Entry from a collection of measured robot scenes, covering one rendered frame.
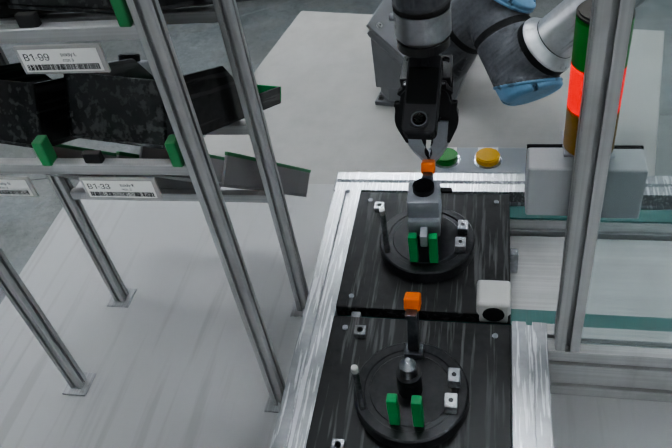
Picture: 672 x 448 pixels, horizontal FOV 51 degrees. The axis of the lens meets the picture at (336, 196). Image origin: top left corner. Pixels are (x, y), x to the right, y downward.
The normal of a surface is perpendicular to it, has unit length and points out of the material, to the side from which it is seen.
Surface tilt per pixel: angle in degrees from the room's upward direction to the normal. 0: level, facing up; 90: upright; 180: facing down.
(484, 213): 0
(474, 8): 63
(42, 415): 0
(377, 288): 0
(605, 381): 90
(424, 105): 32
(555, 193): 90
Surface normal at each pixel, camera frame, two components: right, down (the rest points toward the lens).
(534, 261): -0.14, -0.73
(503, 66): -0.80, 0.15
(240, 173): 0.93, 0.14
